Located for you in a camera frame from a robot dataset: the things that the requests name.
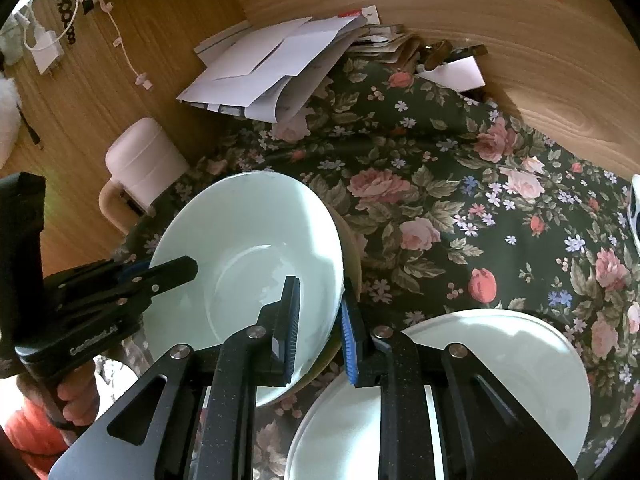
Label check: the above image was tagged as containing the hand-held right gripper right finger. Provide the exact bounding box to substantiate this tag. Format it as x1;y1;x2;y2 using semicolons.
339;290;576;480

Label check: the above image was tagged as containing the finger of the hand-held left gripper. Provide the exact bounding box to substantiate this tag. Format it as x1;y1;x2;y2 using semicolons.
44;259;152;292
112;255;200;312

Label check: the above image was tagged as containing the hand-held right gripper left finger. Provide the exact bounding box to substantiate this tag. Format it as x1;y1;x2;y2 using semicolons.
47;275;302;480

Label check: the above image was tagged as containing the pale green bowl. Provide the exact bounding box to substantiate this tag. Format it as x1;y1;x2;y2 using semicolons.
147;171;345;407

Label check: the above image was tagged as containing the white plate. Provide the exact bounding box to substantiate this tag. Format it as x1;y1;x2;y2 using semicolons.
285;309;592;480

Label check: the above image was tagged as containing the person's left forearm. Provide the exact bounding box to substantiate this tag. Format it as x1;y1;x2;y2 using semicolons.
0;402;77;477

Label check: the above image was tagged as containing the person's left hand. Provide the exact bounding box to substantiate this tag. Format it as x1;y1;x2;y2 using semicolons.
15;360;100;429

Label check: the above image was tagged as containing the dark green floral tablecloth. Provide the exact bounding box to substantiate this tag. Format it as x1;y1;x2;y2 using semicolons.
92;55;640;480

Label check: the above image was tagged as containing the white fluffy object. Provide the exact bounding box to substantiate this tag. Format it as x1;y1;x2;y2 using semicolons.
0;75;22;169

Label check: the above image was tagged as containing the white charger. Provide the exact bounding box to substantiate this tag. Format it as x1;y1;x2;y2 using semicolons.
31;30;67;77

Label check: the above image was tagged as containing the stack of white papers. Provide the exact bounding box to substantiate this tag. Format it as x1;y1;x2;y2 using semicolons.
176;16;369;124

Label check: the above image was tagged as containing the black lace strip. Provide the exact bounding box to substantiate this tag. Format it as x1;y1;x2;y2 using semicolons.
46;0;84;47

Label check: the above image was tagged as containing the stack of booklets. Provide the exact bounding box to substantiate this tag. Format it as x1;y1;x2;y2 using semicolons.
350;22;427;67

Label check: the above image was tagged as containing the brown glossy object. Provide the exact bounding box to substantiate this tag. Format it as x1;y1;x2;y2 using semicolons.
424;40;489;69

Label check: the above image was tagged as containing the white jug with beige handle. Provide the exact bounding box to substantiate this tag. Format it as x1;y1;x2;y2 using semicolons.
99;117;190;235

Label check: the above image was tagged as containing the black cable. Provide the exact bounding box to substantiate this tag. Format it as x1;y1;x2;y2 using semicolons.
17;105;44;149

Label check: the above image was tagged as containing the white cord with bead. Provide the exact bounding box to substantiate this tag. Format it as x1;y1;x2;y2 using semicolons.
97;0;154;89

